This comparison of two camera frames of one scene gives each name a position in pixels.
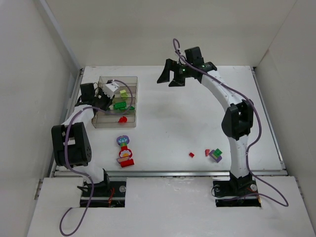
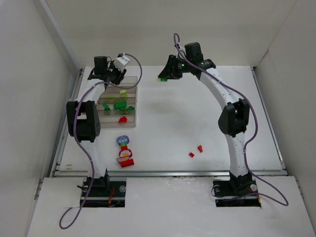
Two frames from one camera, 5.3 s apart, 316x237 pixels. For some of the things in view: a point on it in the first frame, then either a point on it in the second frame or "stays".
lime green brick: x=123 y=94 stays
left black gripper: x=105 y=101 -> x=116 y=77
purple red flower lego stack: x=125 y=154 stays
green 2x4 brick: x=121 y=105 stays
